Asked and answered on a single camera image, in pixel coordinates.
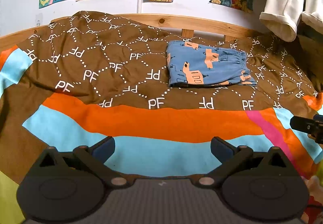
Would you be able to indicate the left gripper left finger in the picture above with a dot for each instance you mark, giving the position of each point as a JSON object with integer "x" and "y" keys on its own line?
{"x": 93, "y": 159}

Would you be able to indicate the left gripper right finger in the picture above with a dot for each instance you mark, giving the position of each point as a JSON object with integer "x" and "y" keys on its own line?
{"x": 231, "y": 158}

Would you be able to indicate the blue pants with orange trucks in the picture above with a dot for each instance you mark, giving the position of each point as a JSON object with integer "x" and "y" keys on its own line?
{"x": 196, "y": 65}

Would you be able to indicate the brown PF patterned duvet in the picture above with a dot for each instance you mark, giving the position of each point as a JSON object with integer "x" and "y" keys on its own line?
{"x": 83, "y": 78}

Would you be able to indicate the white hanging garment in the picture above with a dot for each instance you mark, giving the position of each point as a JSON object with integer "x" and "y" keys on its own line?
{"x": 282, "y": 16}

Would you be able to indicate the wooden bed frame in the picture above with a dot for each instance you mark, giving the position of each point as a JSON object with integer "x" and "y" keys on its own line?
{"x": 187, "y": 25}

